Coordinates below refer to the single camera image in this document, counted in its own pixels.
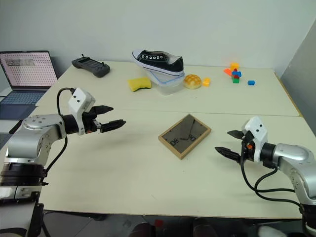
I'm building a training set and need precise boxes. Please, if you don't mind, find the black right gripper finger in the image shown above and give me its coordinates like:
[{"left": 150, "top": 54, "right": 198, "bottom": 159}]
[
  {"left": 227, "top": 130, "right": 245, "bottom": 141},
  {"left": 214, "top": 146, "right": 241, "bottom": 163}
]

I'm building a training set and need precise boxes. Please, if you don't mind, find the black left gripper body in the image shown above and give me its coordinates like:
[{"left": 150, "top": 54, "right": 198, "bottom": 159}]
[{"left": 82, "top": 106, "right": 103, "bottom": 135}]

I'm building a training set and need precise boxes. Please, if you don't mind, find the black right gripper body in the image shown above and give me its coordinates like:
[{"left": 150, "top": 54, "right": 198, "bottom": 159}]
[{"left": 238, "top": 130, "right": 257, "bottom": 163}]

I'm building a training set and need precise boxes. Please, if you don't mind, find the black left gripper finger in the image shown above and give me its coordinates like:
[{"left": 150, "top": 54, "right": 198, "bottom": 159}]
[
  {"left": 100, "top": 119, "right": 127, "bottom": 134},
  {"left": 95, "top": 105, "right": 115, "bottom": 115}
]

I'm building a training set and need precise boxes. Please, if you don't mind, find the open blue laptop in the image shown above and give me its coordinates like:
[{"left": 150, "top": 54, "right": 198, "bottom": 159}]
[{"left": 0, "top": 50, "right": 59, "bottom": 120}]

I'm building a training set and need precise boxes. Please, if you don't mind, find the yellow and green sponge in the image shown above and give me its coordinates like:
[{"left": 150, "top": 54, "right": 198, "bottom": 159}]
[{"left": 127, "top": 77, "right": 152, "bottom": 93}]

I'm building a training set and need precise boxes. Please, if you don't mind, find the dark grey handheld controller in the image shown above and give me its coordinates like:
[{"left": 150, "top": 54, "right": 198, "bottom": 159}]
[{"left": 71, "top": 53, "right": 111, "bottom": 79}]

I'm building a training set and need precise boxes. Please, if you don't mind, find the square wooden clock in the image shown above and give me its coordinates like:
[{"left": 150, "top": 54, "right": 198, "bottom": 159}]
[{"left": 158, "top": 113, "right": 212, "bottom": 160}]

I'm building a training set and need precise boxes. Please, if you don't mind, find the clear plastic container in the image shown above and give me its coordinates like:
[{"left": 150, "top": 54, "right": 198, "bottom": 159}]
[{"left": 147, "top": 70, "right": 186, "bottom": 97}]

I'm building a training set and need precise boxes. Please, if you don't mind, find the toy pineapple bun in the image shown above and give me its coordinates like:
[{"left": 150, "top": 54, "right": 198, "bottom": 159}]
[{"left": 183, "top": 74, "right": 203, "bottom": 89}]

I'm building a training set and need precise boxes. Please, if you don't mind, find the black and white sneaker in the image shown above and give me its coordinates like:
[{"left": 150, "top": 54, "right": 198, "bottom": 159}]
[{"left": 132, "top": 49, "right": 186, "bottom": 76}]

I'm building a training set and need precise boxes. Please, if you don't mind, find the grey partition panel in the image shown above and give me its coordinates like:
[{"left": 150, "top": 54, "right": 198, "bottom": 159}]
[{"left": 273, "top": 36, "right": 316, "bottom": 137}]

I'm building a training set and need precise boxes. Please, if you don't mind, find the grey robot body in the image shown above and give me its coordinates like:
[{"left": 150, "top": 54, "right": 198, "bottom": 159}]
[{"left": 0, "top": 200, "right": 45, "bottom": 237}]

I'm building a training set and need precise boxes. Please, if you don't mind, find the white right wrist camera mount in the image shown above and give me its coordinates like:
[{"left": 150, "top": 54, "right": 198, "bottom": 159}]
[{"left": 241, "top": 116, "right": 269, "bottom": 163}]

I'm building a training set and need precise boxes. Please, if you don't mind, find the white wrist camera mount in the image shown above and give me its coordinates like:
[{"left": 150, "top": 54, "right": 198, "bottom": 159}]
[
  {"left": 68, "top": 87, "right": 96, "bottom": 136},
  {"left": 241, "top": 116, "right": 269, "bottom": 163}
]

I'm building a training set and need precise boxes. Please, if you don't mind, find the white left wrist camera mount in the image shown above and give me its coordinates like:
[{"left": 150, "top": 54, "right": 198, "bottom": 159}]
[{"left": 68, "top": 87, "right": 96, "bottom": 136}]

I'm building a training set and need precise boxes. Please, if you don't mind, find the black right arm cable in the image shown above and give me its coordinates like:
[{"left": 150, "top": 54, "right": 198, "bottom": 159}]
[{"left": 240, "top": 153, "right": 305, "bottom": 208}]

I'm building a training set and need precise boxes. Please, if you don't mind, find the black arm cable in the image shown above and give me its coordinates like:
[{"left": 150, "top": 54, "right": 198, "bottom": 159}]
[
  {"left": 240, "top": 153, "right": 305, "bottom": 208},
  {"left": 43, "top": 87, "right": 75, "bottom": 175}
]

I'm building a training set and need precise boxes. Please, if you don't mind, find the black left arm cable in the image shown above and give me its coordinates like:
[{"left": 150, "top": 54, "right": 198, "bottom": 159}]
[{"left": 43, "top": 87, "right": 75, "bottom": 175}]

